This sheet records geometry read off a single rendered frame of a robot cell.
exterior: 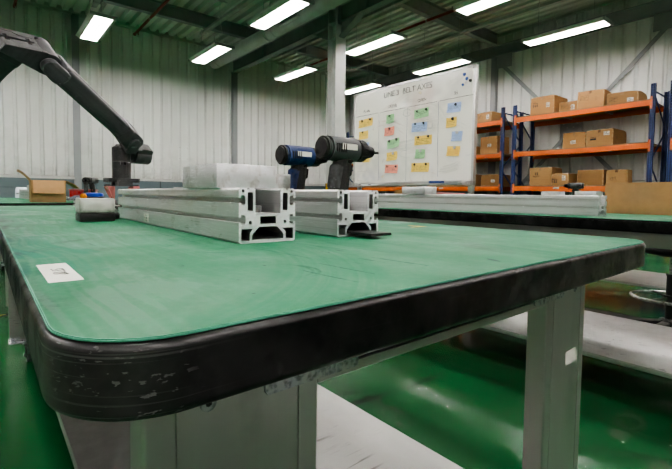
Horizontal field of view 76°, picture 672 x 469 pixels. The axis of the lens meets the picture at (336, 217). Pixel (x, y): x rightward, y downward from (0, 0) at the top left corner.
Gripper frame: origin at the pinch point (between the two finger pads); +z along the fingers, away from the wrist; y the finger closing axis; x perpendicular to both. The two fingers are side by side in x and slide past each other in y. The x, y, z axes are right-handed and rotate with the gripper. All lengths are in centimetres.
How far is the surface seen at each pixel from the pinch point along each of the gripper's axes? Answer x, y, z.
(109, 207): -34.9, -10.3, -0.6
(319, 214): -92, 15, -1
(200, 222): -84, -5, 1
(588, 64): 267, 1040, -307
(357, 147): -78, 37, -16
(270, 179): -92, 5, -7
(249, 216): -99, -3, -1
